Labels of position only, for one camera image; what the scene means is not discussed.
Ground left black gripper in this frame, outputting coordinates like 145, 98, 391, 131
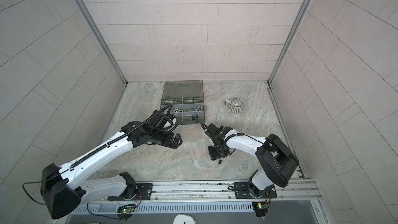
149, 130, 186, 149

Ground grey compartment organizer box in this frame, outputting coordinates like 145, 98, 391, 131
160, 80, 205, 125

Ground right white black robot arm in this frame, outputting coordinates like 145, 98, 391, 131
201, 124, 299, 198

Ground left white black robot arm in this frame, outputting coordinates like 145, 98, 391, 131
40, 105, 182, 219

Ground ribbed grey ceramic cup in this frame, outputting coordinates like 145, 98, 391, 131
224, 98, 243, 114

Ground right circuit board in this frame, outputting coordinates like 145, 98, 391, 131
252, 202, 269, 218

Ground white round object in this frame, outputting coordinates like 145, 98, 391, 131
173, 214, 196, 224

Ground left green circuit board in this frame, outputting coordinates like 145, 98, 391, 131
116, 204, 136, 220

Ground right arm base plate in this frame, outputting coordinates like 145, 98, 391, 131
228, 182, 277, 199

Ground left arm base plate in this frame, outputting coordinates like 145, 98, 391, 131
107, 183, 153, 201

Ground aluminium mounting rail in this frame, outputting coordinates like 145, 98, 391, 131
69, 179, 321, 218

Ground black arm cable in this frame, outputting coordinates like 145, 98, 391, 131
22, 174, 63, 206

